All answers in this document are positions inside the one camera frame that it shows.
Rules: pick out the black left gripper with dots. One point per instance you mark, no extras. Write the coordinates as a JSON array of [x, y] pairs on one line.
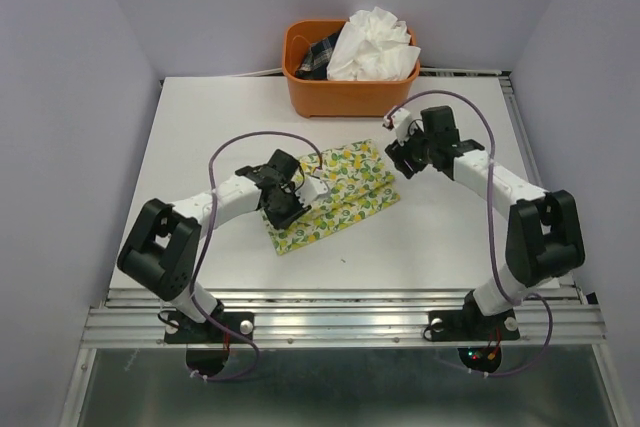
[[298, 211]]

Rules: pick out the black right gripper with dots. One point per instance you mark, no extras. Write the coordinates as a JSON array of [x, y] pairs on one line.
[[397, 153]]

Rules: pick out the lemon print skirt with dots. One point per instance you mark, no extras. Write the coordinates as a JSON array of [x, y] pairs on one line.
[[360, 186]]

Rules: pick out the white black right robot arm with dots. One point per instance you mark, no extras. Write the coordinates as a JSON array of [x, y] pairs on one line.
[[544, 239]]

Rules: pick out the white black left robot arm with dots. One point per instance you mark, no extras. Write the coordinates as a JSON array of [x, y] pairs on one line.
[[160, 251]]

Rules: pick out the orange plastic basket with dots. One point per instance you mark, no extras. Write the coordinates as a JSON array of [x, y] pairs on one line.
[[326, 98]]

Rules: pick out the white crumpled skirt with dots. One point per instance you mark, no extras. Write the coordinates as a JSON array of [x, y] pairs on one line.
[[373, 45]]

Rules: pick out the dark plaid skirt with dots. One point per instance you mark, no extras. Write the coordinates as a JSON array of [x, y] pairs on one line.
[[315, 63]]

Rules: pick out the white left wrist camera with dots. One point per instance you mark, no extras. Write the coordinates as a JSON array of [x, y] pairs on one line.
[[312, 189]]

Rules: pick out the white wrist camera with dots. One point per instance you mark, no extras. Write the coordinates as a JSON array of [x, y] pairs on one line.
[[399, 121], [312, 189]]

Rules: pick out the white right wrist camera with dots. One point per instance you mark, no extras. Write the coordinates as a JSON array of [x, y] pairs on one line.
[[399, 121]]

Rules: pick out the aluminium right side rail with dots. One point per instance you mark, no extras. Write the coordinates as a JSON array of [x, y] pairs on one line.
[[519, 128]]

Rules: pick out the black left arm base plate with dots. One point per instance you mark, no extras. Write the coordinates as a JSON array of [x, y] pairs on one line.
[[181, 330]]

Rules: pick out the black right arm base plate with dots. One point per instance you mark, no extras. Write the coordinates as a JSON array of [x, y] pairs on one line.
[[468, 325]]

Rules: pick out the aluminium front rail frame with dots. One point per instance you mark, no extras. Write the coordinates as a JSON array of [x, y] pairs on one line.
[[370, 318]]

